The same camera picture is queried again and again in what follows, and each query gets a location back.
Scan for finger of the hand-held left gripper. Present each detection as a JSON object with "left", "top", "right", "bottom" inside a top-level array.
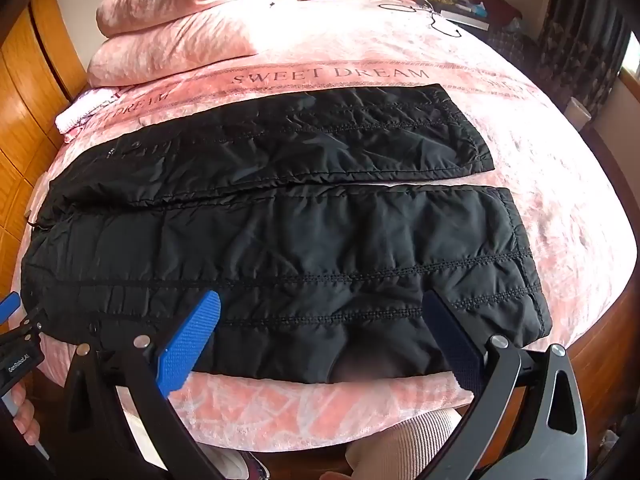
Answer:
[{"left": 0, "top": 296, "right": 47, "bottom": 347}]

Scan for person's shoe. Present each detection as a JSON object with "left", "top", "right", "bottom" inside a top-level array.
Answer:
[{"left": 207, "top": 447, "right": 272, "bottom": 480}]

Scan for dark patterned curtain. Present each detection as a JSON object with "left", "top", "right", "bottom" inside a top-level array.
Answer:
[{"left": 537, "top": 0, "right": 632, "bottom": 117}]

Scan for person's leg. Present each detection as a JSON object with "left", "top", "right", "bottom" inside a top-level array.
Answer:
[{"left": 345, "top": 407, "right": 469, "bottom": 480}]

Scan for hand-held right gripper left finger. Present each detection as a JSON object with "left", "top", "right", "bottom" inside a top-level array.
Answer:
[{"left": 65, "top": 290, "right": 222, "bottom": 480}]

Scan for pink printed blanket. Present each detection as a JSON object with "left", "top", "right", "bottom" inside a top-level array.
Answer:
[{"left": 15, "top": 0, "right": 637, "bottom": 456}]

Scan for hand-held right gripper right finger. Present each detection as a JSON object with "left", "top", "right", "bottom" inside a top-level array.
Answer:
[{"left": 422, "top": 291, "right": 592, "bottom": 480}]

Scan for dark red cloth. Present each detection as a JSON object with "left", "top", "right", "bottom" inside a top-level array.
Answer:
[{"left": 472, "top": 0, "right": 524, "bottom": 27}]

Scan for white book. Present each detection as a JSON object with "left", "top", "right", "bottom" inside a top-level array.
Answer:
[{"left": 440, "top": 7, "right": 493, "bottom": 32}]

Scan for white towel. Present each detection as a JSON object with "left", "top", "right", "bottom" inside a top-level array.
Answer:
[{"left": 54, "top": 87, "right": 121, "bottom": 136}]

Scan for white bin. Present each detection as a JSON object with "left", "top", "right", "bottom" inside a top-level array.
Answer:
[{"left": 567, "top": 97, "right": 594, "bottom": 132}]

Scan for black quilted pants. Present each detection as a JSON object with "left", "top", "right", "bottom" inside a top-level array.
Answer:
[{"left": 22, "top": 82, "right": 553, "bottom": 386}]

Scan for person's left hand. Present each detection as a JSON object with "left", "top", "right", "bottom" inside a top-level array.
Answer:
[{"left": 11, "top": 384, "right": 42, "bottom": 453}]

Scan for black cable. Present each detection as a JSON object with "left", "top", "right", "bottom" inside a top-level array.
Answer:
[{"left": 377, "top": 0, "right": 463, "bottom": 39}]

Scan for wooden wardrobe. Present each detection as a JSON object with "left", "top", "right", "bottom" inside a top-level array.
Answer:
[{"left": 0, "top": 0, "right": 92, "bottom": 311}]

